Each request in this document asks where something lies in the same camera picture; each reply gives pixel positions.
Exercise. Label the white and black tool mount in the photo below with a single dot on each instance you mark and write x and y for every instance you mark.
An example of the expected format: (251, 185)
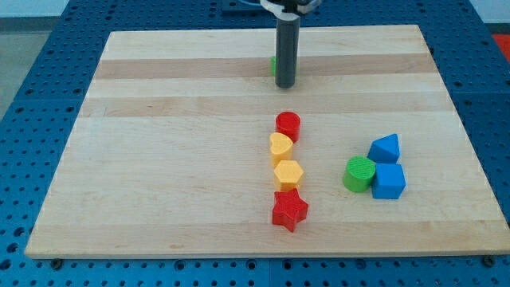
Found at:
(290, 10)

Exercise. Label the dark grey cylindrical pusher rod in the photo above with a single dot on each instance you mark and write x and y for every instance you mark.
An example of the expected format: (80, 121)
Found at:
(287, 41)

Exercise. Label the green star block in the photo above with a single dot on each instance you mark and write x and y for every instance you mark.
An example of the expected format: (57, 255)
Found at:
(273, 60)

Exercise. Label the light wooden board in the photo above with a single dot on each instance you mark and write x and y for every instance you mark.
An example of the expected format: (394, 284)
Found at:
(169, 156)

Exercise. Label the red star block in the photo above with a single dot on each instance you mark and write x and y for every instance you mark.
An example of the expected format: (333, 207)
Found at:
(289, 209)

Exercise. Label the red cylinder block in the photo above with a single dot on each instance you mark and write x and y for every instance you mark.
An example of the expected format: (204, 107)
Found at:
(288, 123)

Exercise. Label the yellow heart block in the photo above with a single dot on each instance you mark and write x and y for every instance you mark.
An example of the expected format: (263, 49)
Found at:
(280, 148)

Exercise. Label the yellow hexagon block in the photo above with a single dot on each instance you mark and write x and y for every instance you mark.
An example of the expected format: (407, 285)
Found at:
(288, 174)

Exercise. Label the blue triangular prism block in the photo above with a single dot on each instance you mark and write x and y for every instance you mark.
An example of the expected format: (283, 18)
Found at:
(385, 150)

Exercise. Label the green cylinder block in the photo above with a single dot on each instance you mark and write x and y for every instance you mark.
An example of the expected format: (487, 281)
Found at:
(359, 173)

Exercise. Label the blue cube block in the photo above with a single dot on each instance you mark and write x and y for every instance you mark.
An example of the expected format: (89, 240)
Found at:
(389, 181)

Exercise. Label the black screw front right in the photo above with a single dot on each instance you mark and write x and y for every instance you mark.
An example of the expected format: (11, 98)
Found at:
(488, 261)

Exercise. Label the black screw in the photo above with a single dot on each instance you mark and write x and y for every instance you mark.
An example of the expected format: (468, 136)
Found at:
(488, 261)
(56, 264)

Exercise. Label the black screw front left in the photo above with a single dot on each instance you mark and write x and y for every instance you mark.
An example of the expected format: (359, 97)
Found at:
(56, 264)

